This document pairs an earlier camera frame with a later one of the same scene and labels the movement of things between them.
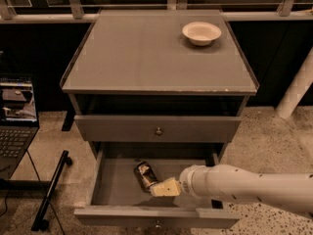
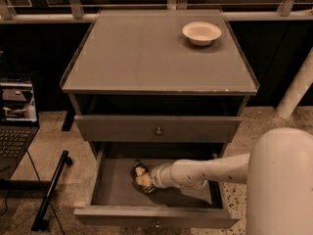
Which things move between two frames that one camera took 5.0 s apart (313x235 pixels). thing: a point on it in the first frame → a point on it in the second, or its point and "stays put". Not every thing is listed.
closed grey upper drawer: (155, 128) stays put
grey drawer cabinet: (158, 83) stays put
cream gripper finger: (169, 187) → (144, 180)
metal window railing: (74, 13) stays put
